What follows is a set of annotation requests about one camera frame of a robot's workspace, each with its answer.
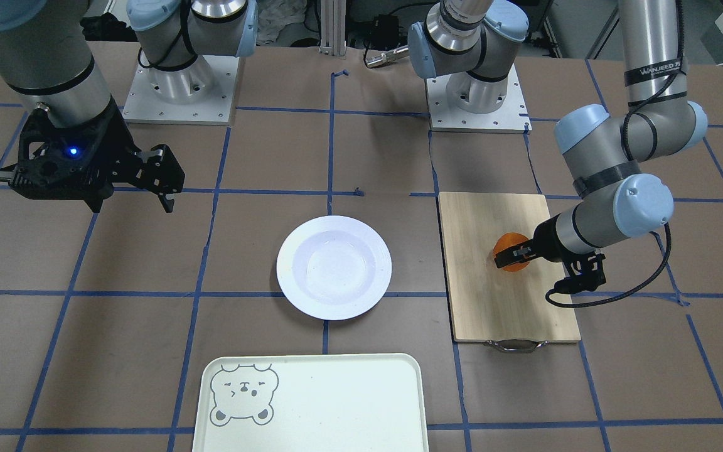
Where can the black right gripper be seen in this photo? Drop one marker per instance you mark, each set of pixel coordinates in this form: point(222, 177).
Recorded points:
point(116, 148)

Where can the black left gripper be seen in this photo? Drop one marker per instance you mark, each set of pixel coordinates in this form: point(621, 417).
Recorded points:
point(546, 242)

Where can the orange fruit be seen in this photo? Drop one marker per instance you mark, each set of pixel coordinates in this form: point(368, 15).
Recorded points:
point(512, 238)

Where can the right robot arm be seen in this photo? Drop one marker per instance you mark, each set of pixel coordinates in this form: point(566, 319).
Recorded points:
point(45, 59)

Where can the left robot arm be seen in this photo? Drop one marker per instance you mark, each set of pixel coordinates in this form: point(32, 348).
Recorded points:
point(475, 43)

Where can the white tray with bear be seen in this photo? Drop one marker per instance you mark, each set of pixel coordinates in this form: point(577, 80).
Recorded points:
point(345, 402)

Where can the wooden cutting board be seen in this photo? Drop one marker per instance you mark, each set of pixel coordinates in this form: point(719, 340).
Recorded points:
point(502, 309)

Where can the white round plate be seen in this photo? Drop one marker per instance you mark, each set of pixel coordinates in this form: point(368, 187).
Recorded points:
point(334, 268)

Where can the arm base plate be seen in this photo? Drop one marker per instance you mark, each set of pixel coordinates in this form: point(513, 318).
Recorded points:
point(202, 94)
point(460, 103)

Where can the aluminium frame post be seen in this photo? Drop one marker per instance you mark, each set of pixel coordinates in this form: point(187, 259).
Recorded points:
point(332, 28)

